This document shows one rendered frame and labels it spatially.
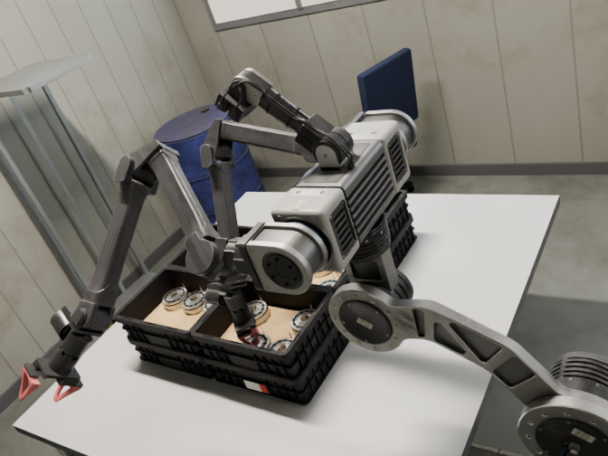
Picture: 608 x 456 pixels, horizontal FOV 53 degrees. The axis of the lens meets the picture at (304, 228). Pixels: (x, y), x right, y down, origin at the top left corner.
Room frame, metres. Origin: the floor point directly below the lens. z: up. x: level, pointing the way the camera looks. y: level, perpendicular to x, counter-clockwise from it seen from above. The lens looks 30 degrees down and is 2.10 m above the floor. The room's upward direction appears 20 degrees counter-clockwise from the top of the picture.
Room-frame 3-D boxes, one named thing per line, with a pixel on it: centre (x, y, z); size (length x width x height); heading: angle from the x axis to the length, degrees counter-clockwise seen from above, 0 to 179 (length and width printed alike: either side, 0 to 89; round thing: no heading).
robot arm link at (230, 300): (1.57, 0.28, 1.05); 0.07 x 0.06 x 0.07; 49
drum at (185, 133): (4.03, 0.46, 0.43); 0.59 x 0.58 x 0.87; 140
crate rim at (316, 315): (1.62, 0.23, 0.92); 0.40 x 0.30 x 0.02; 48
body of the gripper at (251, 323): (1.57, 0.28, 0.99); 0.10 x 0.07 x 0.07; 3
